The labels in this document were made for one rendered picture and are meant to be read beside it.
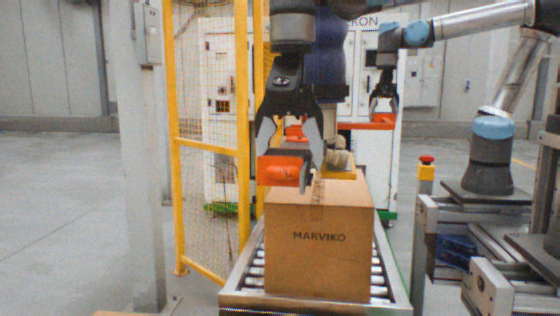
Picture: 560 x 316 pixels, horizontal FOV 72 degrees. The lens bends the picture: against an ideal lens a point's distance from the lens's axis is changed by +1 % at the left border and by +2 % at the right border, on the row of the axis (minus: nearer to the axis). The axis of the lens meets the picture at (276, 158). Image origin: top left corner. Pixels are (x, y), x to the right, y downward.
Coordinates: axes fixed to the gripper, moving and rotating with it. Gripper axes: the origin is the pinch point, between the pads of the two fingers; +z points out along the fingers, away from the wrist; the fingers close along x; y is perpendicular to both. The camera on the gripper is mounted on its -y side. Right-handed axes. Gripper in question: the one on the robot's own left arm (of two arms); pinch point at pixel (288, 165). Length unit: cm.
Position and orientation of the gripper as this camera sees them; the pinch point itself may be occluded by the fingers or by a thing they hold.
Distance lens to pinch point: 65.7
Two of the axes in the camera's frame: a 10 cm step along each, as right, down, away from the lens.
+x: -9.9, -0.4, 1.6
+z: 0.0, 9.8, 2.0
